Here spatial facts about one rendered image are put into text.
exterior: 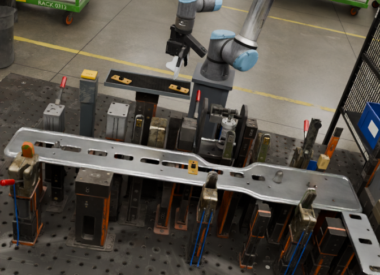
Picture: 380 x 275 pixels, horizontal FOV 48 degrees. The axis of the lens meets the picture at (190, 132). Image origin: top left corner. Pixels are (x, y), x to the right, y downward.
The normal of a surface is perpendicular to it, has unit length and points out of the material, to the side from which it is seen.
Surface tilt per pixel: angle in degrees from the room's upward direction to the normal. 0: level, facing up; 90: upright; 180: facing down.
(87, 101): 90
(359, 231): 0
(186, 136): 90
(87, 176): 0
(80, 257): 0
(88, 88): 90
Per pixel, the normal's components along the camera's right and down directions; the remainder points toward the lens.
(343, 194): 0.17, -0.82
